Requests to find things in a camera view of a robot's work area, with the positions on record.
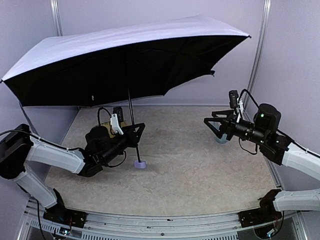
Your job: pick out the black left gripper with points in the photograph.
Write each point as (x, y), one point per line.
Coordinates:
(130, 137)

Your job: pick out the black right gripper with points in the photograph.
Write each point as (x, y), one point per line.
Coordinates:
(227, 126)

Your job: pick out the lilac umbrella with black lining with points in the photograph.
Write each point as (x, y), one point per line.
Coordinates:
(117, 64)

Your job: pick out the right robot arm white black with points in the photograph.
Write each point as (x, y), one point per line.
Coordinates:
(278, 148)

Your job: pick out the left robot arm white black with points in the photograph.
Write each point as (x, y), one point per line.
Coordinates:
(20, 146)

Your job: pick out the light blue plastic jug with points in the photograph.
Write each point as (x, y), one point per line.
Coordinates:
(223, 139)

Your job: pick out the woven bamboo tray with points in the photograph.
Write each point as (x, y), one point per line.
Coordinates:
(110, 130)

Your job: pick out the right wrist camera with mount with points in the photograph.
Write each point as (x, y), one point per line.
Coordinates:
(235, 102)

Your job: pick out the aluminium corner post right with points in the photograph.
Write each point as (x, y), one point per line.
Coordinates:
(260, 44)

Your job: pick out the aluminium corner post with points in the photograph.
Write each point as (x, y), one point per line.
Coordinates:
(56, 17)
(260, 44)

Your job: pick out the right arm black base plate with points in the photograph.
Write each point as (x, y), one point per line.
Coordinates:
(257, 216)

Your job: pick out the aluminium front rail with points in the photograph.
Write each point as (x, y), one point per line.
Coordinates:
(105, 226)

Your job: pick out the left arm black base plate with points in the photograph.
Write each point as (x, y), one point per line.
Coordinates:
(66, 216)

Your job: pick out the aluminium corner post left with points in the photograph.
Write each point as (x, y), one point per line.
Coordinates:
(56, 17)

